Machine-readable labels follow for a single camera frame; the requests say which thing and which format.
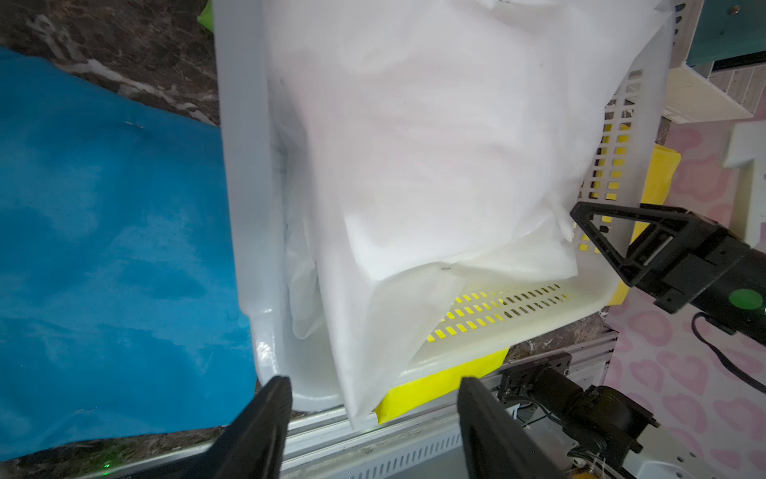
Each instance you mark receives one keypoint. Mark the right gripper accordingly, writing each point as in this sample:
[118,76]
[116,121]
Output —
[679,259]

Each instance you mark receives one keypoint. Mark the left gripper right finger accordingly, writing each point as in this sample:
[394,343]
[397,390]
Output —
[494,445]

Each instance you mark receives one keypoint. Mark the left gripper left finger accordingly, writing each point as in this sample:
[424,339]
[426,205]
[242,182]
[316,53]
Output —
[250,447]

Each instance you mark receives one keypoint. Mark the white perforated plastic basket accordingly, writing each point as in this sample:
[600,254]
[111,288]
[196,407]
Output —
[494,312]

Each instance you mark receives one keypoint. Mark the blue raincoat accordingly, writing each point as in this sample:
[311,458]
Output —
[119,313]

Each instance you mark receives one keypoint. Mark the white raincoat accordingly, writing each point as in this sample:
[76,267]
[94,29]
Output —
[427,140]

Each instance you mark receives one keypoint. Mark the green folded raincoat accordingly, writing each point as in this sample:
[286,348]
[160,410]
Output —
[205,18]

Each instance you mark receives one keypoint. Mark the white desktop file organizer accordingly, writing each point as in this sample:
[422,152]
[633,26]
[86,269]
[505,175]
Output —
[724,90]

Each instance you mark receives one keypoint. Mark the teal folder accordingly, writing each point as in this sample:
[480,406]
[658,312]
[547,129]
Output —
[728,29]

